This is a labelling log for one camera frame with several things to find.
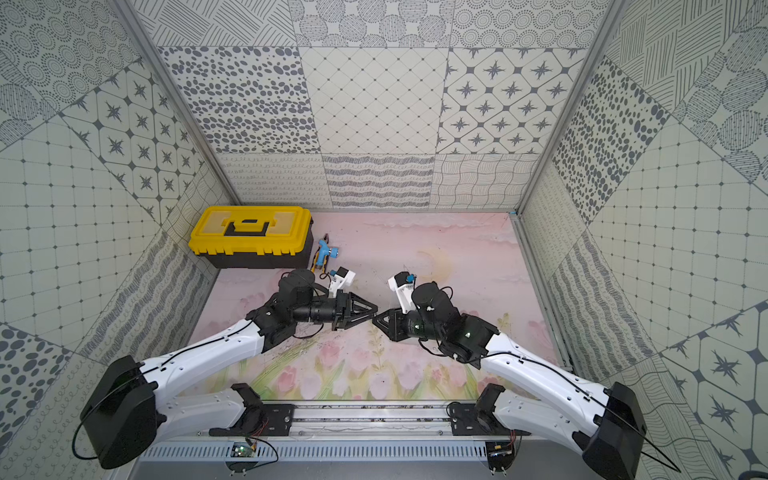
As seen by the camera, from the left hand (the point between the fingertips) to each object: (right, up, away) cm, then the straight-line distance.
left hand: (376, 307), depth 69 cm
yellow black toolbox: (-40, +17, +22) cm, 48 cm away
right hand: (0, -4, +3) cm, 5 cm away
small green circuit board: (-33, -36, +3) cm, 49 cm away
